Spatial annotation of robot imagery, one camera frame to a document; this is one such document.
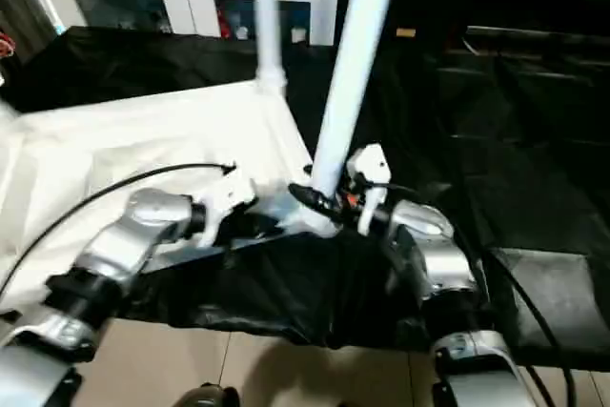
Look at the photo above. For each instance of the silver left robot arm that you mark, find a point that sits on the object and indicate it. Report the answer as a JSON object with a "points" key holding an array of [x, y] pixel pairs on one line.
{"points": [[133, 226]]}

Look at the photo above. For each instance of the white plastic table leg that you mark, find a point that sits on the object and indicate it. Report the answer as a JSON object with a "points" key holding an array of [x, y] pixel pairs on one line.
{"points": [[267, 16], [353, 54]]}

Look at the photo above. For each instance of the black work mat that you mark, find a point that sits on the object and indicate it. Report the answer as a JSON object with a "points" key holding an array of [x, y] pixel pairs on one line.
{"points": [[534, 140]]}

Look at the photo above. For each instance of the small tan block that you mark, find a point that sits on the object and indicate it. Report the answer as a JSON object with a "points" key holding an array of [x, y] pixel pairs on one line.
{"points": [[406, 32]]}

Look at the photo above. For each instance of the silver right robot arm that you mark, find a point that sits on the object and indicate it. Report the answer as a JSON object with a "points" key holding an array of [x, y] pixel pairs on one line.
{"points": [[434, 254]]}

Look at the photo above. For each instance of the white plastic table top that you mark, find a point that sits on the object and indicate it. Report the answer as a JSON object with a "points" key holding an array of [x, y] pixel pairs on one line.
{"points": [[143, 140]]}

